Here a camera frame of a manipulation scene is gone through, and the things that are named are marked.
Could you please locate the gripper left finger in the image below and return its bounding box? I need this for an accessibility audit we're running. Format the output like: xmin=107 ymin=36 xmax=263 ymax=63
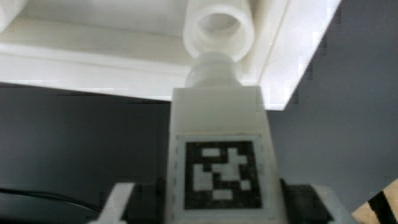
xmin=88 ymin=182 xmax=159 ymax=224

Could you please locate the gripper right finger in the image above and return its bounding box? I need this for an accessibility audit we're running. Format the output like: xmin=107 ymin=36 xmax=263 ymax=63
xmin=281 ymin=181 xmax=358 ymax=224

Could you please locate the white table leg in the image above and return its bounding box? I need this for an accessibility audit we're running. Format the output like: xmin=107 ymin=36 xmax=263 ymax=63
xmin=166 ymin=52 xmax=288 ymax=224

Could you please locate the white square tabletop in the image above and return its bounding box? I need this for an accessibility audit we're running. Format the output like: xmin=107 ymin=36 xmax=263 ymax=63
xmin=0 ymin=0 xmax=342 ymax=110

